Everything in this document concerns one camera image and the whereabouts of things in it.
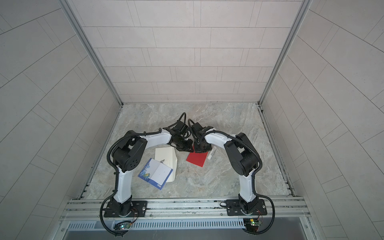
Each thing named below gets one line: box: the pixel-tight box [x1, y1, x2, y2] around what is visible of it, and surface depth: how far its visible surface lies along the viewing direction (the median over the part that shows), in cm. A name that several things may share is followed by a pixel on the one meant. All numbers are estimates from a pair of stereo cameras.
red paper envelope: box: [186, 144, 208, 168], surface depth 90 cm
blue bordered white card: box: [137, 158, 174, 191], surface depth 83 cm
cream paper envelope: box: [155, 147, 178, 183], surface depth 88 cm
